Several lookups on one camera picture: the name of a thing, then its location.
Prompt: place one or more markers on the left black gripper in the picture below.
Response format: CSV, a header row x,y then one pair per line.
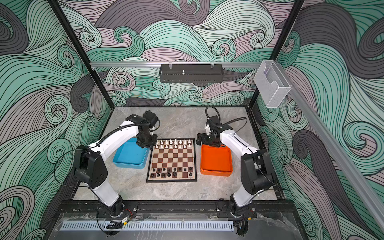
x,y
140,142

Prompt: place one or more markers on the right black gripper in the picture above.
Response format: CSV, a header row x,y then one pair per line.
x,y
204,140

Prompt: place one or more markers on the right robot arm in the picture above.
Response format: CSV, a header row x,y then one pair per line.
x,y
254,179

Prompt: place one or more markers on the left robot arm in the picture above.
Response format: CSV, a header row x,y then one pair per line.
x,y
89,162

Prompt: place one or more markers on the folding chess board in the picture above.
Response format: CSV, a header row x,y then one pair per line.
x,y
173,160

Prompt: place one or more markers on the orange plastic tray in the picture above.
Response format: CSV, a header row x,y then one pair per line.
x,y
216,161

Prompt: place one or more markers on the blue plastic tray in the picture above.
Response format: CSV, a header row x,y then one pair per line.
x,y
131,156

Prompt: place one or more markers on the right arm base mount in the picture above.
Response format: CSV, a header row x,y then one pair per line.
x,y
229,209

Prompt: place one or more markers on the black perforated wall shelf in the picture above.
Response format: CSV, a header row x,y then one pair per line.
x,y
191,74

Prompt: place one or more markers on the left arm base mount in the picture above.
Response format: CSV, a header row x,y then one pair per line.
x,y
119,210

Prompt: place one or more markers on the clear plastic wall bin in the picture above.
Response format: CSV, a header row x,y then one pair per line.
x,y
272,83

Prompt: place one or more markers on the white slotted cable duct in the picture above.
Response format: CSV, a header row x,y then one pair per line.
x,y
151,226

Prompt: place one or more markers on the aluminium rail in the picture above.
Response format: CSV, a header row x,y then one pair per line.
x,y
137,64

